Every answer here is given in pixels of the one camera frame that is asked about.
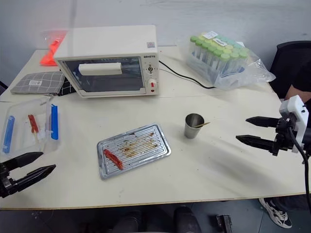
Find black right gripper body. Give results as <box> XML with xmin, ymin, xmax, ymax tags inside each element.
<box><xmin>272</xmin><ymin>117</ymin><xmax>304</xmax><ymax>156</ymax></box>

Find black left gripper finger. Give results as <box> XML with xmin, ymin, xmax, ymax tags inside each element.
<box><xmin>3</xmin><ymin>152</ymin><xmax>44</xmax><ymax>171</ymax></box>
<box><xmin>9</xmin><ymin>164</ymin><xmax>57</xmax><ymax>193</ymax></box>

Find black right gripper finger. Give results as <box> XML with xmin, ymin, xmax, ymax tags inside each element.
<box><xmin>235</xmin><ymin>134</ymin><xmax>276</xmax><ymax>154</ymax></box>
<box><xmin>245</xmin><ymin>116</ymin><xmax>279</xmax><ymax>129</ymax></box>

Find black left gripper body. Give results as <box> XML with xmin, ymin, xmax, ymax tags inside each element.
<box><xmin>0</xmin><ymin>162</ymin><xmax>18</xmax><ymax>199</ymax></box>

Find clear blue-clipped plastic container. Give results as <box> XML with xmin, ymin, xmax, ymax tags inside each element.
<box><xmin>0</xmin><ymin>96</ymin><xmax>62</xmax><ymax>156</ymax></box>

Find clear plastic bag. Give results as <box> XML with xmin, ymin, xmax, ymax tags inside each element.
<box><xmin>179</xmin><ymin>30</ymin><xmax>277</xmax><ymax>91</ymax></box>

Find person in black clothes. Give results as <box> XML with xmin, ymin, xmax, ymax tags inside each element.
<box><xmin>283</xmin><ymin>58</ymin><xmax>311</xmax><ymax>104</ymax></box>

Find black office chair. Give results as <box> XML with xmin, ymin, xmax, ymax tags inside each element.
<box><xmin>268</xmin><ymin>40</ymin><xmax>311</xmax><ymax>100</ymax></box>

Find stainless steel cup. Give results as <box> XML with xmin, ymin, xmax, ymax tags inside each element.
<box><xmin>184</xmin><ymin>113</ymin><xmax>206</xmax><ymax>139</ymax></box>

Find white and black sneaker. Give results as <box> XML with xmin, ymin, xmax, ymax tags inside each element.
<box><xmin>258</xmin><ymin>197</ymin><xmax>293</xmax><ymax>229</ymax></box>

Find grey checkered fabric pouch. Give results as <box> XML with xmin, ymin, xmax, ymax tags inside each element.
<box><xmin>9</xmin><ymin>71</ymin><xmax>66</xmax><ymax>96</ymax></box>

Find rack of green-capped tubes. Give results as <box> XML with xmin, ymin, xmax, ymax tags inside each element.
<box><xmin>188</xmin><ymin>31</ymin><xmax>250</xmax><ymax>82</ymax></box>

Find black checkered fabric pouch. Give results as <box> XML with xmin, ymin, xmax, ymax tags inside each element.
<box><xmin>56</xmin><ymin>77</ymin><xmax>77</xmax><ymax>97</ymax></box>

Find dark rounded shape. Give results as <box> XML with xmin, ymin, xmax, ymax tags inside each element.
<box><xmin>173</xmin><ymin>205</ymin><xmax>203</xmax><ymax>233</ymax></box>

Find bag of orange items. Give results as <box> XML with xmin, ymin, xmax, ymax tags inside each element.
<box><xmin>39</xmin><ymin>30</ymin><xmax>68</xmax><ymax>67</ymax></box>

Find ribbed metal baking tray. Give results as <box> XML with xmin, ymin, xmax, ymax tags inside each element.
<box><xmin>96</xmin><ymin>123</ymin><xmax>172</xmax><ymax>181</ymax></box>

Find cream white toaster oven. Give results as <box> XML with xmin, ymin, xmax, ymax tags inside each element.
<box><xmin>53</xmin><ymin>24</ymin><xmax>160</xmax><ymax>99</ymax></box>

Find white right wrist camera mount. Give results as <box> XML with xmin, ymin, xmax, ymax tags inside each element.
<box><xmin>278</xmin><ymin>95</ymin><xmax>308</xmax><ymax>154</ymax></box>

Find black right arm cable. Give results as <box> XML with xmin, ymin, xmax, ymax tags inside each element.
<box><xmin>287</xmin><ymin>120</ymin><xmax>311</xmax><ymax>210</ymax></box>

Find black rectangular bracket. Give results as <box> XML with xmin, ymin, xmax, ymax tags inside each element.
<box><xmin>216</xmin><ymin>214</ymin><xmax>234</xmax><ymax>233</ymax></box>

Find black oven power cable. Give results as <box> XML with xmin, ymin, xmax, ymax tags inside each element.
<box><xmin>158</xmin><ymin>60</ymin><xmax>217</xmax><ymax>89</ymax></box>

